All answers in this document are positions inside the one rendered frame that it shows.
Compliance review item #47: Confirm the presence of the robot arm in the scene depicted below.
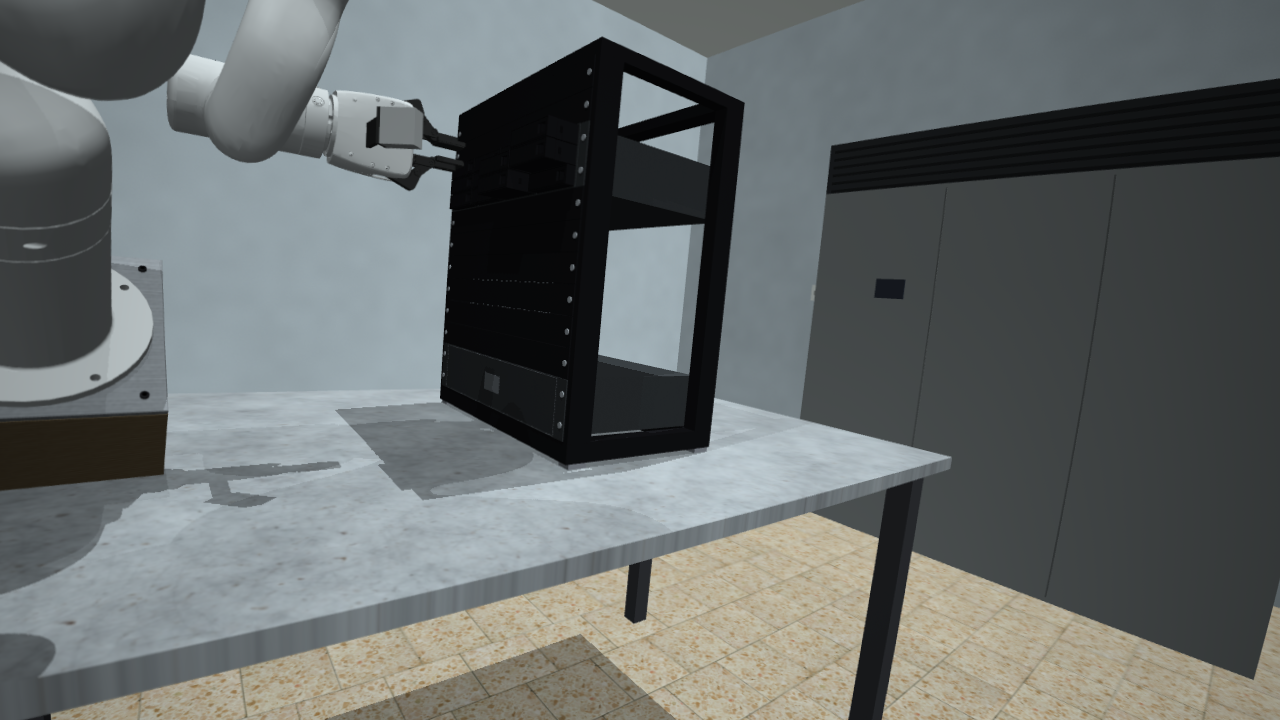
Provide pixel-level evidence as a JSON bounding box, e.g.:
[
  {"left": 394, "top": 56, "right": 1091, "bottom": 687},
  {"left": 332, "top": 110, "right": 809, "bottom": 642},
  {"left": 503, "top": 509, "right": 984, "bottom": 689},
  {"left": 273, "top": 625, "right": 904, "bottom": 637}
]
[{"left": 0, "top": 0, "right": 349, "bottom": 407}]

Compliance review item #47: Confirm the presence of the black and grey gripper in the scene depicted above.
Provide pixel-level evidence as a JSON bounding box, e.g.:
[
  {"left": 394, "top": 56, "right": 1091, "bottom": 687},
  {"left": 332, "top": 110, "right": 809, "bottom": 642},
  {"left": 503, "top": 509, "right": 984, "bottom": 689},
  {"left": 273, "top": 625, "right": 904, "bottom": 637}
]
[{"left": 323, "top": 90, "right": 466, "bottom": 191}]

